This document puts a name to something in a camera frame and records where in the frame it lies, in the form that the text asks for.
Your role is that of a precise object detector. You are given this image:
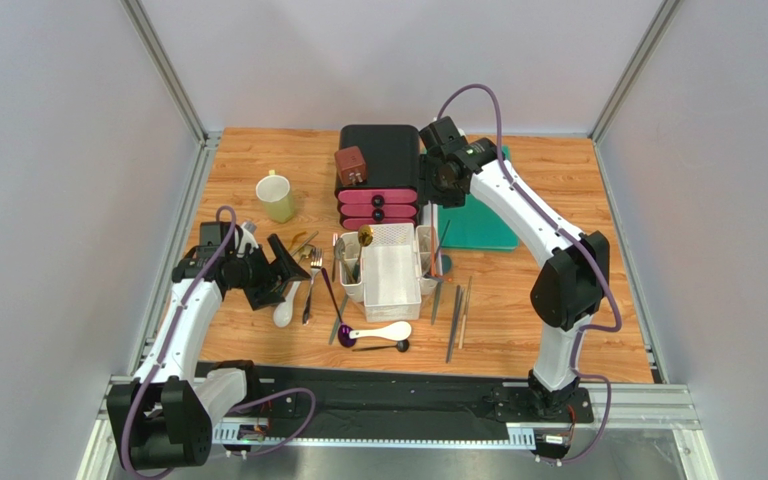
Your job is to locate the white perforated utensil caddy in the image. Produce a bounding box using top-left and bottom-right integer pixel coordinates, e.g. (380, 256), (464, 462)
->
(338, 223), (437, 323)

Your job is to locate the teal plastic knife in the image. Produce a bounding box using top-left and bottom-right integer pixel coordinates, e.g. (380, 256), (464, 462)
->
(328, 294), (349, 345)

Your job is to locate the large silver fork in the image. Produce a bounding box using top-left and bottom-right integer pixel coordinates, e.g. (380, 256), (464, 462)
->
(302, 247), (324, 325)

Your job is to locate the black and pink drawer box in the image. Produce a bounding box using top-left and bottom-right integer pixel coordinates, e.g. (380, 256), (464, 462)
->
(334, 124), (420, 231)

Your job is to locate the yellow-green mug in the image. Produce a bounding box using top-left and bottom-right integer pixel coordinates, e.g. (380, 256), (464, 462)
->
(255, 170), (295, 223)

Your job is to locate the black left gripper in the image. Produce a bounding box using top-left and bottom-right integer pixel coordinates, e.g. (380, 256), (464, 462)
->
(229, 234), (311, 310)

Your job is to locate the white ceramic spoon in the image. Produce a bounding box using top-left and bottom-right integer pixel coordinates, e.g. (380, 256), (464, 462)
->
(348, 321), (413, 342)
(272, 281), (301, 328)

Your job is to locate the purple metal spoon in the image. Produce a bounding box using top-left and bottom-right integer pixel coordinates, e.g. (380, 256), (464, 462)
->
(321, 269), (356, 348)

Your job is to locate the brown relay block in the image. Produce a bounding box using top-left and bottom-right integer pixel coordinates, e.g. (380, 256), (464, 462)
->
(334, 146), (368, 186)

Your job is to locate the teal plastic spoon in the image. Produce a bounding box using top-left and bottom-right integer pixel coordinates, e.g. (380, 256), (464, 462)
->
(430, 254), (452, 325)

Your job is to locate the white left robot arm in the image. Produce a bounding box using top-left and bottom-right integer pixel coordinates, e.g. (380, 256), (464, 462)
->
(107, 221), (310, 477)

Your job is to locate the black small spoon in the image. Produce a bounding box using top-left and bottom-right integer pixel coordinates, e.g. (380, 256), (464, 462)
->
(353, 339), (410, 353)

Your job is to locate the teal cutting mat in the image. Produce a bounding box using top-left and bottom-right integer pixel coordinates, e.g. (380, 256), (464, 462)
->
(418, 152), (519, 252)

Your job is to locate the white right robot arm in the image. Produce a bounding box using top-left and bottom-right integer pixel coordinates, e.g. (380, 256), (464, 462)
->
(419, 117), (610, 418)

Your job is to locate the black mounting rail base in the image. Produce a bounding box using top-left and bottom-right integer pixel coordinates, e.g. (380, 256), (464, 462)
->
(241, 365), (596, 442)

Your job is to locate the small silver fork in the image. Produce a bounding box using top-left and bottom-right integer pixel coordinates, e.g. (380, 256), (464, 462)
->
(329, 232), (340, 283)

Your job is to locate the orange chopstick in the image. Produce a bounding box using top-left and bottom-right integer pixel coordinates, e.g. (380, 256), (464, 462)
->
(428, 226), (438, 278)

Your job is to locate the gold spoon in caddy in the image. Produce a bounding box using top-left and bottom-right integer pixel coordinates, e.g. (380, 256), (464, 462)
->
(354, 225), (374, 280)

